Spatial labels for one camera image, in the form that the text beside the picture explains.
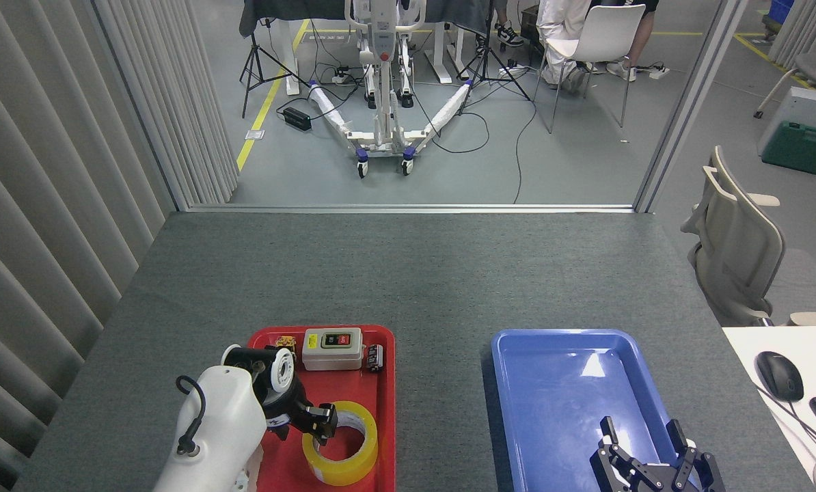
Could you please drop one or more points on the beige office chair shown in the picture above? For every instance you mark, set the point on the beige office chair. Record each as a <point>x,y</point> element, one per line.
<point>736,253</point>

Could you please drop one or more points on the white desk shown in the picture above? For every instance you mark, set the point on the white desk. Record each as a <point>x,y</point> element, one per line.
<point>750,355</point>

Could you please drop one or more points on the small black switch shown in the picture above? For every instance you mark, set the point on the small black switch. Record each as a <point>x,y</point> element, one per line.
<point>374,359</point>

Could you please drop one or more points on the beige vertical blinds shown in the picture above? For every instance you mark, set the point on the beige vertical blinds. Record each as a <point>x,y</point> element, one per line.
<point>39,205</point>

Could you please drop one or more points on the yellow tape roll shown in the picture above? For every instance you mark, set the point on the yellow tape roll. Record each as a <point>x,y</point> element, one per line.
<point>353,465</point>

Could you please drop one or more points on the red plastic tray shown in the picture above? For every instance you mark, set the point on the red plastic tray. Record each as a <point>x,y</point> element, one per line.
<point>374,389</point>

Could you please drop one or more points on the grey white box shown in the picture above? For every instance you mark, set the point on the grey white box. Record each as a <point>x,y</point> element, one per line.
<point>804,109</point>

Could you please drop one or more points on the black power adapter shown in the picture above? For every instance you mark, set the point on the black power adapter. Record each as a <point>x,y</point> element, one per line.
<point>297,119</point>

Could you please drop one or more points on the grey switch box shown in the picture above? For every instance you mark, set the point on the grey switch box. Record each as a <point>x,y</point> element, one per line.
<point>333,355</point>

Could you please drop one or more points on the black computer mouse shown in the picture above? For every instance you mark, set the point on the black computer mouse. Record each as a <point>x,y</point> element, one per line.
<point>779,376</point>

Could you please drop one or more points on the white stand on wheels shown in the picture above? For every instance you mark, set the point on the white stand on wheels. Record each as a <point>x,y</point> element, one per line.
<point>383,102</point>

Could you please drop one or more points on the black tripod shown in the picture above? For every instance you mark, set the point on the black tripod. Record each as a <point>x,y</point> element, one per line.
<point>488,65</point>
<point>253,58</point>

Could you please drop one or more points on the blue bin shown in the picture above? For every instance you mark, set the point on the blue bin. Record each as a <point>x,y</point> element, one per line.
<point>780,12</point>

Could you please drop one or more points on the blue plastic tray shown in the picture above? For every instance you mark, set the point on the blue plastic tray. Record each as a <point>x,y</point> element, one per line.
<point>558,403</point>

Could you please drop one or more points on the green plastic case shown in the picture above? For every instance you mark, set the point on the green plastic case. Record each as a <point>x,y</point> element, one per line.
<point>801,150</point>

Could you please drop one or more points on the white power strip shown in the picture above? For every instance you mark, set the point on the white power strip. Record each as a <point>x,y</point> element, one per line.
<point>659,72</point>
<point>343,77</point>

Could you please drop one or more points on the person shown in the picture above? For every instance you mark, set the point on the person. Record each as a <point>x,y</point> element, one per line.
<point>509,34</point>
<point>644,34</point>
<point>558,27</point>

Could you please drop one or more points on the silver post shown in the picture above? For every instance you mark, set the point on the silver post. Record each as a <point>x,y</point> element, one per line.
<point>681,109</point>

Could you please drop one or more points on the white plastic chair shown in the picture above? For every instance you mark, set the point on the white plastic chair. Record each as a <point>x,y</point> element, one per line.
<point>606,34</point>

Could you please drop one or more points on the silver rail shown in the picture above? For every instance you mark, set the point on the silver rail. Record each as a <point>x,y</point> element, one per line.
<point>408,208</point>

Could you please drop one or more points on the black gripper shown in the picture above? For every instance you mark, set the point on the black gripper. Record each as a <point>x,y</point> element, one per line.
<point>286,403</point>
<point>659,482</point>

